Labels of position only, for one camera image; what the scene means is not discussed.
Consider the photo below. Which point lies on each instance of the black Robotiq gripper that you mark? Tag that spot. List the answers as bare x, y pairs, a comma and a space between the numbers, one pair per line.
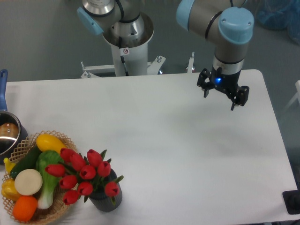
227, 84

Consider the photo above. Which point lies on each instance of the red tulip bouquet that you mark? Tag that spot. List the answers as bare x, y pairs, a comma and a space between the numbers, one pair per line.
76, 173

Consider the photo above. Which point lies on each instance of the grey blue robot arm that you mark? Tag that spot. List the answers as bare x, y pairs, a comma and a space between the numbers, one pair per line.
225, 23

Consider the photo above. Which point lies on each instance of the dark grey ribbed vase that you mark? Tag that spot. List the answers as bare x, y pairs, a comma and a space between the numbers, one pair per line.
99, 197

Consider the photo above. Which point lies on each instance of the blue plastic bag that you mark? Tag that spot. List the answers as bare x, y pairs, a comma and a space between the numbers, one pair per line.
280, 15

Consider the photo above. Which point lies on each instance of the black device at table edge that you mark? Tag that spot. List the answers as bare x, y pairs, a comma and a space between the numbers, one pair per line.
292, 201

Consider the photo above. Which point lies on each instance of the yellow squash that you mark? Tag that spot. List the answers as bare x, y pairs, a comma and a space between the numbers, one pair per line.
47, 142

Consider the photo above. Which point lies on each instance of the green bok choy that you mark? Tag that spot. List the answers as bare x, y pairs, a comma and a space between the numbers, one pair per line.
49, 157

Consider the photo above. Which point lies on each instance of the dark green cucumber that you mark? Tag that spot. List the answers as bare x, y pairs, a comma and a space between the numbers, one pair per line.
27, 162

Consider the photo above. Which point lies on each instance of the cream round bun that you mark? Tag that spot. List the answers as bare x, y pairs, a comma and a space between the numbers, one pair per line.
28, 182

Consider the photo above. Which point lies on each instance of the woven wicker basket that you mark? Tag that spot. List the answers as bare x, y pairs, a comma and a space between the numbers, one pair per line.
58, 208

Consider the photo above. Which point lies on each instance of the yellow banana tip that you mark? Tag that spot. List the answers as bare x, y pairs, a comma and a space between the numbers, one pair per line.
8, 165

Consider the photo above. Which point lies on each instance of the orange fruit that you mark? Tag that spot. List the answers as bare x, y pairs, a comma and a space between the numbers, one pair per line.
25, 208

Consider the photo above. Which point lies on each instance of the yellow bell pepper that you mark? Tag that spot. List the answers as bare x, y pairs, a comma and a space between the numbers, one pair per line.
9, 191

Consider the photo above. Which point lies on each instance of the white frame at right edge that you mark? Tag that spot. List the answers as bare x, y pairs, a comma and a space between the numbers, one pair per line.
294, 99

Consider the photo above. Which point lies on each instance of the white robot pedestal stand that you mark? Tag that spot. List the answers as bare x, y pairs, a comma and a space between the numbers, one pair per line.
129, 47

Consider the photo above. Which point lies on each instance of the blue handled saucepan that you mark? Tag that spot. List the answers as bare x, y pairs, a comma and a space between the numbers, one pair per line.
11, 130

